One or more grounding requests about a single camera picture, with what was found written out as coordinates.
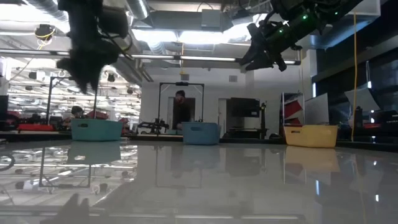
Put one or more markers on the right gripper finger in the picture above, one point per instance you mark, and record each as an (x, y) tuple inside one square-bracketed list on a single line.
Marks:
[(281, 63), (255, 60)]

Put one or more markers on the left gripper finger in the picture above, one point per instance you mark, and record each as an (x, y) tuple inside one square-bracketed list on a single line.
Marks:
[(77, 73), (95, 74)]

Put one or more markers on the teal plastic bin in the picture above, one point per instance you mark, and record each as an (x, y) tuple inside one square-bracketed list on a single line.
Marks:
[(96, 130)]

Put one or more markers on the yellow plastic bin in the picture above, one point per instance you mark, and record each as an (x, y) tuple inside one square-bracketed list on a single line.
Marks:
[(311, 137)]

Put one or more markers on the blue plastic bin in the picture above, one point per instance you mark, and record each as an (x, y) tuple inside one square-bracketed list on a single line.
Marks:
[(200, 133)]

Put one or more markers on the background black robot arm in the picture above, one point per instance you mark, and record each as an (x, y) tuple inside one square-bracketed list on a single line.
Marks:
[(152, 126)]

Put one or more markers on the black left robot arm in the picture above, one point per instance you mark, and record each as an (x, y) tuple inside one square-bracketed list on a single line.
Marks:
[(77, 12)]

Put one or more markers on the person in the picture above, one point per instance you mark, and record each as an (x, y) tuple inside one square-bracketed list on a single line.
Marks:
[(182, 109), (77, 111)]

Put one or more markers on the metal rack red bins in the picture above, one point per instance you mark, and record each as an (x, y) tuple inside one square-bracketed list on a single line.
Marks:
[(293, 109)]

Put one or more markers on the black cabinet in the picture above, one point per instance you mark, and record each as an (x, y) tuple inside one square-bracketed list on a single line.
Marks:
[(242, 112)]

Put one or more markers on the whiteboard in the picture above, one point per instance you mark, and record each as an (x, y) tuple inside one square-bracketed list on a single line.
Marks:
[(316, 109)]

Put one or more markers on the black stand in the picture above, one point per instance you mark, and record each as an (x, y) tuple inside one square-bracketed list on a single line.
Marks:
[(263, 118)]

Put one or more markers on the red low object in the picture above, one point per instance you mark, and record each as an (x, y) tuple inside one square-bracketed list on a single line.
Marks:
[(34, 127)]

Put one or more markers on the long ceiling light strip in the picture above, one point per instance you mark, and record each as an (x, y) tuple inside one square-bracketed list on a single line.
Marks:
[(183, 58)]

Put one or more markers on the grey tilted panel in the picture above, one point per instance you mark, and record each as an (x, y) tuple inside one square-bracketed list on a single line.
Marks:
[(363, 99)]

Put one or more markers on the black bottle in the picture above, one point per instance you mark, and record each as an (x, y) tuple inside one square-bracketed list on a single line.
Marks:
[(359, 116)]

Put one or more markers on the dark machine red strip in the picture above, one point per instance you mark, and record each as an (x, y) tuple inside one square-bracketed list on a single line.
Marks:
[(381, 118)]

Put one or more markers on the grey wall vent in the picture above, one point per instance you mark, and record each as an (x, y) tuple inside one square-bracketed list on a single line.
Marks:
[(184, 77), (233, 78)]

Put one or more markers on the black gantry frame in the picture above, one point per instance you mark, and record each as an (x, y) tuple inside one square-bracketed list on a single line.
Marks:
[(182, 83), (48, 99)]

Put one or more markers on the silver ventilation duct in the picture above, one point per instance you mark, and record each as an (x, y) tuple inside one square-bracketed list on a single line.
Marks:
[(140, 9)]

